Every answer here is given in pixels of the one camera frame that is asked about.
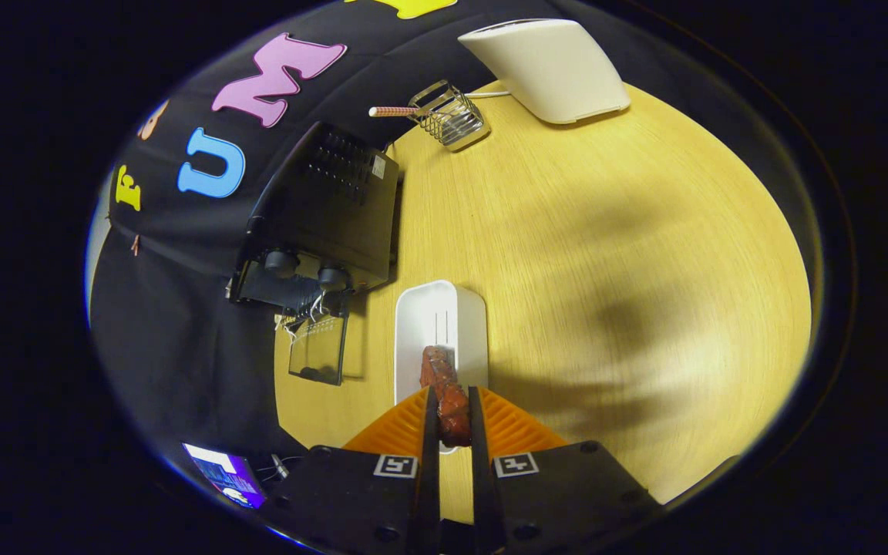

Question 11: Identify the lit display screen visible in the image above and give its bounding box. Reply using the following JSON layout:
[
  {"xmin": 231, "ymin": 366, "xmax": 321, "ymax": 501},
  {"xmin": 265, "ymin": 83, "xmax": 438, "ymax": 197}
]
[{"xmin": 182, "ymin": 442, "xmax": 267, "ymax": 510}]

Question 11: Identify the white string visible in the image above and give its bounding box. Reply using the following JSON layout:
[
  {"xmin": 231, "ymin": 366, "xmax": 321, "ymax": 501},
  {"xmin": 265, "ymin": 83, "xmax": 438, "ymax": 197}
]
[{"xmin": 278, "ymin": 297, "xmax": 337, "ymax": 338}]

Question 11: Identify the white toaster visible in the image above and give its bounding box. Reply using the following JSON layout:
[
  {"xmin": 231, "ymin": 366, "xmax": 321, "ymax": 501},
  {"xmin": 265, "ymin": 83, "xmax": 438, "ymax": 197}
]
[{"xmin": 458, "ymin": 18, "xmax": 631, "ymax": 125}]

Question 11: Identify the wire rack with striped handle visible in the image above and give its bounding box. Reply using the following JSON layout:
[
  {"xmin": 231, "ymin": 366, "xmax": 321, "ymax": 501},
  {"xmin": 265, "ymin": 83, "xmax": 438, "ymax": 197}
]
[{"xmin": 368, "ymin": 80, "xmax": 491, "ymax": 152}]

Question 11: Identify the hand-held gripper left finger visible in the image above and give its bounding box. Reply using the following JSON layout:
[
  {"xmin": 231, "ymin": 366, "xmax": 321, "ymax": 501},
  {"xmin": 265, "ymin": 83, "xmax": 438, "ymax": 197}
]
[{"xmin": 263, "ymin": 385, "xmax": 442, "ymax": 555}]

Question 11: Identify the red-brown meat steak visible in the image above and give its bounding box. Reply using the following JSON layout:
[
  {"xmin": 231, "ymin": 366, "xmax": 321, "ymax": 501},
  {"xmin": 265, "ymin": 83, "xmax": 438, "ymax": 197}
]
[{"xmin": 419, "ymin": 345, "xmax": 473, "ymax": 448}]

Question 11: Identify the white oblong tray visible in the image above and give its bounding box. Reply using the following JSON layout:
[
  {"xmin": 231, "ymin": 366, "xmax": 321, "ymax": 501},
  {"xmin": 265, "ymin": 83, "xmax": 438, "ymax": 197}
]
[{"xmin": 395, "ymin": 280, "xmax": 489, "ymax": 456}]

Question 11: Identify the black toaster oven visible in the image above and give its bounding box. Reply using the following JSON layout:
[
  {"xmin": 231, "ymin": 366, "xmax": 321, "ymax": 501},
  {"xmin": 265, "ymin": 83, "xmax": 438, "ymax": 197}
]
[{"xmin": 227, "ymin": 121, "xmax": 403, "ymax": 386}]

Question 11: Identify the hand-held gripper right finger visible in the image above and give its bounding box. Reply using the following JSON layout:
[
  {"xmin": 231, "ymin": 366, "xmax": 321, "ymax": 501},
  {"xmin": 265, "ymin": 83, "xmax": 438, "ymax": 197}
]
[{"xmin": 469, "ymin": 385, "xmax": 664, "ymax": 555}]

